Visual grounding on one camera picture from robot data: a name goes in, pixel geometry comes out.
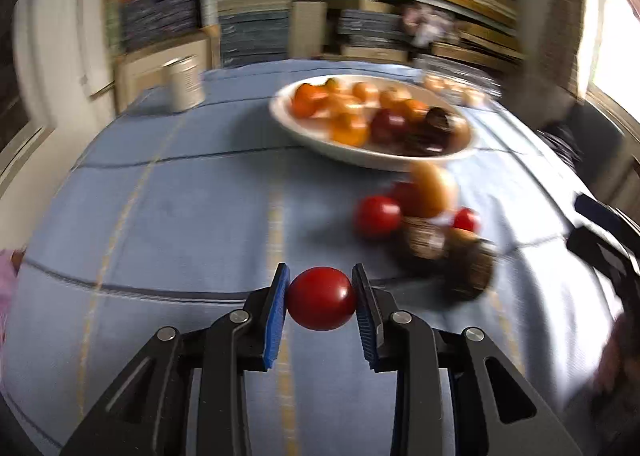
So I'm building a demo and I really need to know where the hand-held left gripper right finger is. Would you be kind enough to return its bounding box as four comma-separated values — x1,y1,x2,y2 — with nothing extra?
351,263,583,456

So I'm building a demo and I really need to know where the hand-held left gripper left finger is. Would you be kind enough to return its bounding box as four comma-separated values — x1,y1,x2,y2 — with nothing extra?
60,263,291,456

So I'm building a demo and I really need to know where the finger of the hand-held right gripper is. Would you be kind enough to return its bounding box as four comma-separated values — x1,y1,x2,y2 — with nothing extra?
566,226,632,283
574,193,626,231

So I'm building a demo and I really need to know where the red cherry tomato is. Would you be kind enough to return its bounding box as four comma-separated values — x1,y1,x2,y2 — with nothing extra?
390,181,421,214
286,266,357,331
354,196,403,238
452,208,482,234

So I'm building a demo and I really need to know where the white plate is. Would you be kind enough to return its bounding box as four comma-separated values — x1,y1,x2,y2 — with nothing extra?
269,76,480,173

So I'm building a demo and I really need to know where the bright orange tangerine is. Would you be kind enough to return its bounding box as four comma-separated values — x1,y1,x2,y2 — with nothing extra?
291,84,331,119

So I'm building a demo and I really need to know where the large pale pink tomato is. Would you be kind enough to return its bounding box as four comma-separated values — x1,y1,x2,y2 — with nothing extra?
327,94,366,117

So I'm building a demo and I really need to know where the large pale yellow tomato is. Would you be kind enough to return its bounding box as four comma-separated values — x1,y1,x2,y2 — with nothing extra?
410,163,458,219
380,86,413,109

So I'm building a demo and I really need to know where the small pale orange tomato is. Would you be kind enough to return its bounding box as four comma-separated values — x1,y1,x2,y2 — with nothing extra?
352,82,381,104

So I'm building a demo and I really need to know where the dark cloth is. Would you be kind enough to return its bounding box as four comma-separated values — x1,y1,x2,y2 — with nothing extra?
537,106,626,197

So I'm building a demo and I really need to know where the blue checked tablecloth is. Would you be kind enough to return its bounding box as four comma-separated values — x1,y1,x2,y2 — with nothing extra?
0,60,626,456

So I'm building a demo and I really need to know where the white framed window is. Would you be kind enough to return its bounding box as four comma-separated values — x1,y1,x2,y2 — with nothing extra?
582,0,640,137
0,50,56,197

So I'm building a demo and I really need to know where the row of small pale tomatoes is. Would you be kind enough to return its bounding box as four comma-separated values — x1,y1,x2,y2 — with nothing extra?
424,76,488,105

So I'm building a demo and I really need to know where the dark red plum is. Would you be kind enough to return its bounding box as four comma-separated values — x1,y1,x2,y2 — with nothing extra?
370,108,410,144

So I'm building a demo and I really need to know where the stack of yellow brown mats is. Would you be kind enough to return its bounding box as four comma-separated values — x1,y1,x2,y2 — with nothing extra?
430,0,526,66

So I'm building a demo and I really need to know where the pale metal can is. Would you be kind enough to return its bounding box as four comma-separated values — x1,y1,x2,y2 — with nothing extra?
162,56,206,112

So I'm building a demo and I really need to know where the pink plastic bag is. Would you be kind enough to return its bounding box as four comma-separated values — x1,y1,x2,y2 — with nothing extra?
402,3,453,49

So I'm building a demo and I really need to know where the purple cloth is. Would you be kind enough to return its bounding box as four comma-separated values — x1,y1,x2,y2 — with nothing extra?
0,248,23,331

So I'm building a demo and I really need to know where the beige box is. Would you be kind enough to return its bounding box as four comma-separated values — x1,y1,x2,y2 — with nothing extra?
117,33,218,106

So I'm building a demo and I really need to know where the stack of blue patterned packets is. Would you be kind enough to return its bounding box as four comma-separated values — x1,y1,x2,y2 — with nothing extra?
217,6,293,69

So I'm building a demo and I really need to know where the stack of dark packets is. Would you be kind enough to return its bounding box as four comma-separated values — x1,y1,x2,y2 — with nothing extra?
337,8,411,54

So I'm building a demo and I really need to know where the upright cardboard sheet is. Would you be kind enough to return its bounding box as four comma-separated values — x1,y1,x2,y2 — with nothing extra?
292,0,328,59

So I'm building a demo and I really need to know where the stack of orange blue packets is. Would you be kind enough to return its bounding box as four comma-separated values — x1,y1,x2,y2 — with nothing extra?
117,0,201,54

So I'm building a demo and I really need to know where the white panel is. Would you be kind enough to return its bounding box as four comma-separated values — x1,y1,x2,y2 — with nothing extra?
75,0,116,101

